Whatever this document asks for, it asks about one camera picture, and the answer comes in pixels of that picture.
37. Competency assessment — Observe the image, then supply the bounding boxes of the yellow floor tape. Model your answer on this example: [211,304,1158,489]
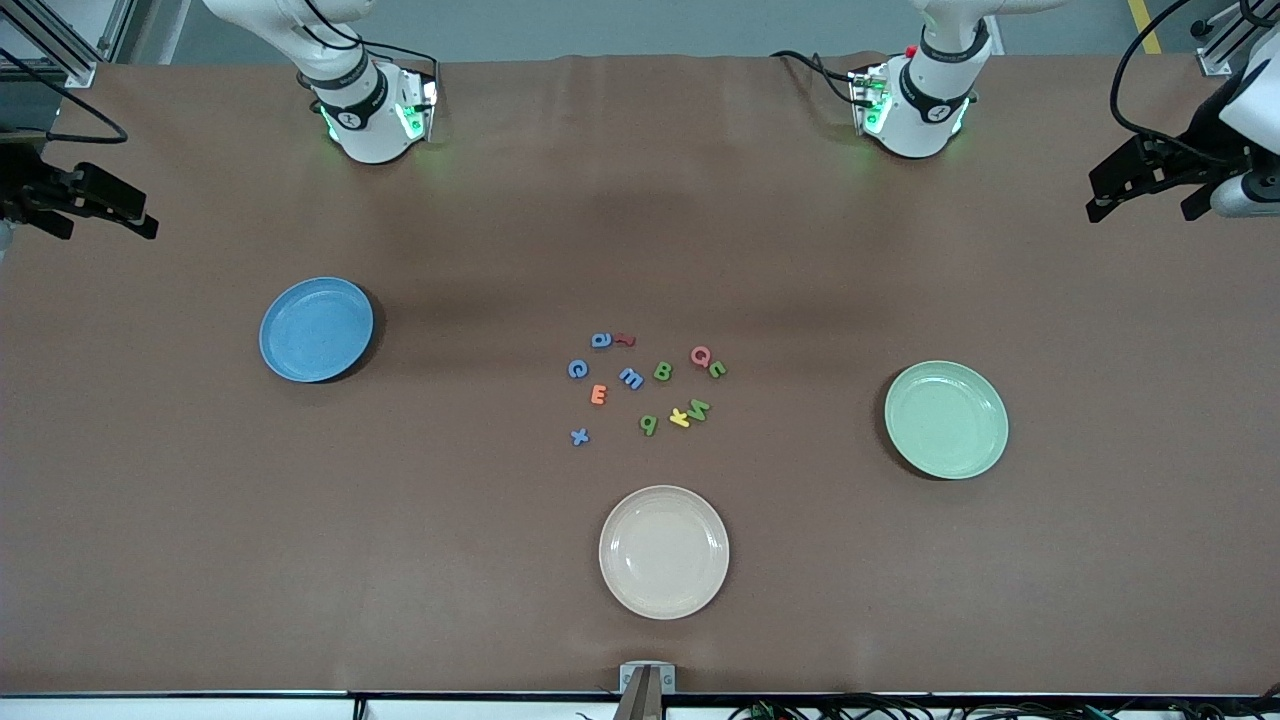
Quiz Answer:
[1128,0,1164,56]

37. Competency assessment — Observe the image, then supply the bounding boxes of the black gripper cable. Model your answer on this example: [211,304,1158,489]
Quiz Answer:
[0,45,129,143]
[1108,0,1251,161]

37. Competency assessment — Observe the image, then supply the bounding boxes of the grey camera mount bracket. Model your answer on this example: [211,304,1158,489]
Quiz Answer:
[615,662,677,720]

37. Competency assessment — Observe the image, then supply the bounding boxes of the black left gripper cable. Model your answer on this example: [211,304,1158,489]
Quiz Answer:
[1108,0,1251,161]

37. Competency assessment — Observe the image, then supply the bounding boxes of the brown table cover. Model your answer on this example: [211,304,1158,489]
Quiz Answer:
[0,52,1280,697]

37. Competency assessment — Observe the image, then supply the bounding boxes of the black base cable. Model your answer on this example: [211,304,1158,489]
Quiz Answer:
[295,0,441,91]
[770,48,863,109]

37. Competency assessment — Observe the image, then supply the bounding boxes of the blue plate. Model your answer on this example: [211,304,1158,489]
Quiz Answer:
[258,276,376,384]

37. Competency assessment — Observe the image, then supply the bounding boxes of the black left base cable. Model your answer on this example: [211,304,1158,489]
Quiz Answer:
[770,48,863,109]

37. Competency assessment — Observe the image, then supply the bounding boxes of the green plate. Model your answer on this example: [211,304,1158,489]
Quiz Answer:
[883,360,1010,481]

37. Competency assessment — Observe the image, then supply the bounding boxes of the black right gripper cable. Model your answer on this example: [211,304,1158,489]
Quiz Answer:
[0,45,129,143]

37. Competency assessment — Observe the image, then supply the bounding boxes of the beige plate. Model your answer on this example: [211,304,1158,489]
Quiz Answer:
[598,485,731,621]

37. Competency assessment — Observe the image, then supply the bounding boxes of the aluminium frame profile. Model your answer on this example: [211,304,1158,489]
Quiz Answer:
[0,0,136,89]
[1190,0,1280,77]

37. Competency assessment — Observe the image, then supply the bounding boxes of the black right base cable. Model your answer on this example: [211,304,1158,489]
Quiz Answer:
[295,0,441,91]

